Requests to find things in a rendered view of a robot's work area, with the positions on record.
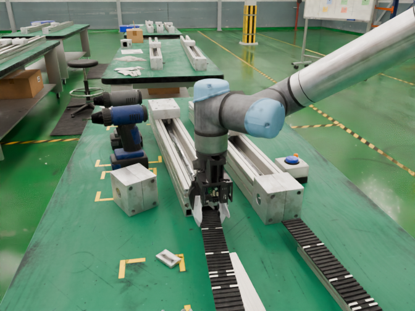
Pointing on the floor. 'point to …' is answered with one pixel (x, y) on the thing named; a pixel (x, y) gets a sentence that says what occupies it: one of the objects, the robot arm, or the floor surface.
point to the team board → (359, 12)
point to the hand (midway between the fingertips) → (209, 218)
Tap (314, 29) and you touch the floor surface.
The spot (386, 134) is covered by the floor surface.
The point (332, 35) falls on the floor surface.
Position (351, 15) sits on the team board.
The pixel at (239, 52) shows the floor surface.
